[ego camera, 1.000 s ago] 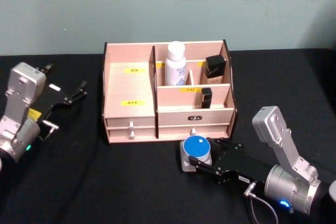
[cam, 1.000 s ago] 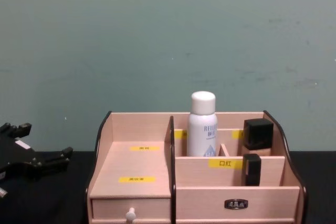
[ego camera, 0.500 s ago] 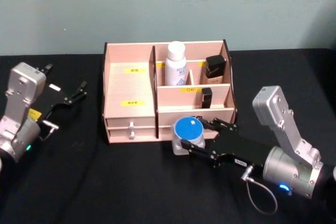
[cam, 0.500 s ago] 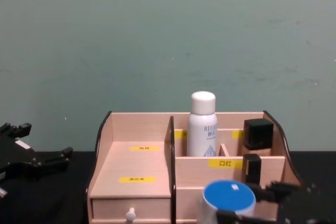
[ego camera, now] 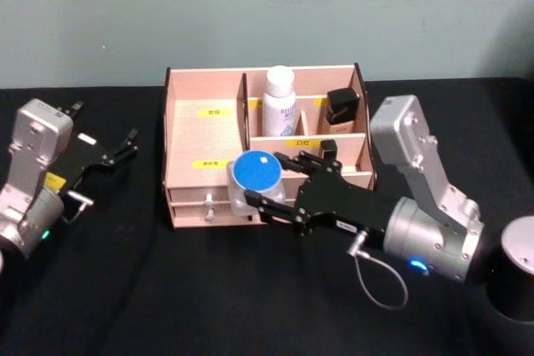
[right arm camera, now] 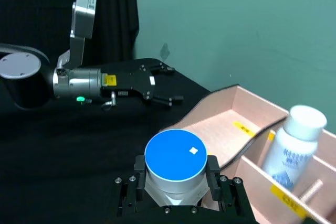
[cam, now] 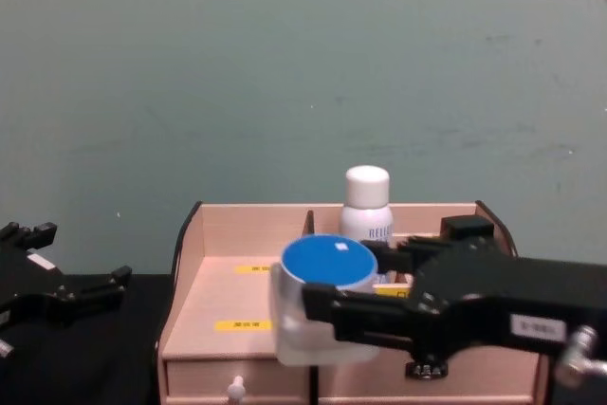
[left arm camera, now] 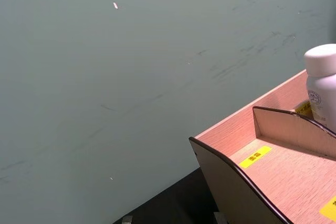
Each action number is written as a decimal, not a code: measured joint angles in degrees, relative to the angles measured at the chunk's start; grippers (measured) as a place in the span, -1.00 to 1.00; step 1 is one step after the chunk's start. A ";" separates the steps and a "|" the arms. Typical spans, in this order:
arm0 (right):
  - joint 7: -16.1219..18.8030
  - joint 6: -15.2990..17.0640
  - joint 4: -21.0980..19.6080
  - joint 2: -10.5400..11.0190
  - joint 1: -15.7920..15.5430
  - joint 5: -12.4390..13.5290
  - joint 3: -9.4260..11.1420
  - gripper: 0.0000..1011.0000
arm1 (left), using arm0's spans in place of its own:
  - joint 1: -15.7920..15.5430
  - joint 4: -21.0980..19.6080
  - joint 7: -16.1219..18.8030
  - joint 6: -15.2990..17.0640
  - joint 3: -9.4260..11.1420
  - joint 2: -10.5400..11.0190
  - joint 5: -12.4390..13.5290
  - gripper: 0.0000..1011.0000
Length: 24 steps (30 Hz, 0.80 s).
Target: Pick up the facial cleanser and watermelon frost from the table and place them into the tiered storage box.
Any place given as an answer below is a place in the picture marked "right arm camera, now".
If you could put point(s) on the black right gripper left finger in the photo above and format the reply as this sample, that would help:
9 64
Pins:
130 195

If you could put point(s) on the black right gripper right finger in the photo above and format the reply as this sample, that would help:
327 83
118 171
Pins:
228 195

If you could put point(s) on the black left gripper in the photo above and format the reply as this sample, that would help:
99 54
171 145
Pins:
131 82

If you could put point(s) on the blue-lidded white round jar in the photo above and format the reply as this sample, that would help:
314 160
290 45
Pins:
173 153

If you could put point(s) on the brown cardboard tray with dividers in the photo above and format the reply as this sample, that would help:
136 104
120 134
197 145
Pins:
220 127

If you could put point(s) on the white plastic bottle blue print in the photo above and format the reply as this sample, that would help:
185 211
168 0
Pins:
288 150

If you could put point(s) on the black table cloth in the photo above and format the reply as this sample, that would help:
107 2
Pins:
65 142

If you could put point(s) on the beige cylindrical stick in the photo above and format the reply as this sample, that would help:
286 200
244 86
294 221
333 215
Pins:
312 190

